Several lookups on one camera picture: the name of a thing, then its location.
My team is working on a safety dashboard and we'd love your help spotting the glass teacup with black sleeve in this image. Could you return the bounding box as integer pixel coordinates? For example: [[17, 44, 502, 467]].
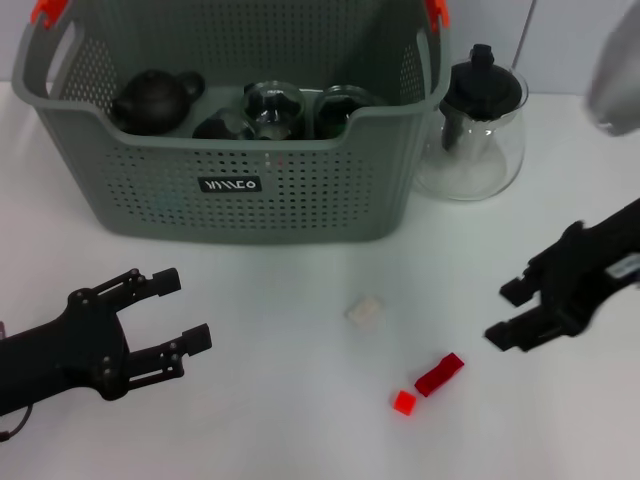
[[240, 81, 307, 142], [312, 84, 381, 141], [192, 107, 256, 141]]

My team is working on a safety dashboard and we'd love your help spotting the glass carafe with black lid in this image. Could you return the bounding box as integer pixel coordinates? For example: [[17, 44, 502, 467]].
[[412, 43, 529, 202]]

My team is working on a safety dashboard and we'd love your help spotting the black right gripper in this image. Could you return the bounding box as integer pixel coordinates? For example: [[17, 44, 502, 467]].
[[483, 199, 640, 353]]

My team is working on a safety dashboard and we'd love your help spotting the dark clay teapot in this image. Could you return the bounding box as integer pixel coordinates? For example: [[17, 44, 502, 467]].
[[110, 69, 206, 136]]

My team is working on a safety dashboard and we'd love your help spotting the dark red long toy brick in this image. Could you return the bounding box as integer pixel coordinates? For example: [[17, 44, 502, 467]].
[[414, 352, 465, 398]]

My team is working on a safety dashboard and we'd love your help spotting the small orange-red toy brick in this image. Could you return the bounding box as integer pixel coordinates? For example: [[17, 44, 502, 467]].
[[391, 389, 417, 415]]

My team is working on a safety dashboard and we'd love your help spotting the white two-stud toy plate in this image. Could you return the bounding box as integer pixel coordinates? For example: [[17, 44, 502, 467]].
[[343, 295, 384, 329]]

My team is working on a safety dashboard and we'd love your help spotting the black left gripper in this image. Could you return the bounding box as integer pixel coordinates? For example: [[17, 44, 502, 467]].
[[0, 267, 213, 416]]

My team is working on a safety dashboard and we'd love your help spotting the grey perforated storage basket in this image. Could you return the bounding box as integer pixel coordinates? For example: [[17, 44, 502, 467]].
[[9, 0, 451, 246]]

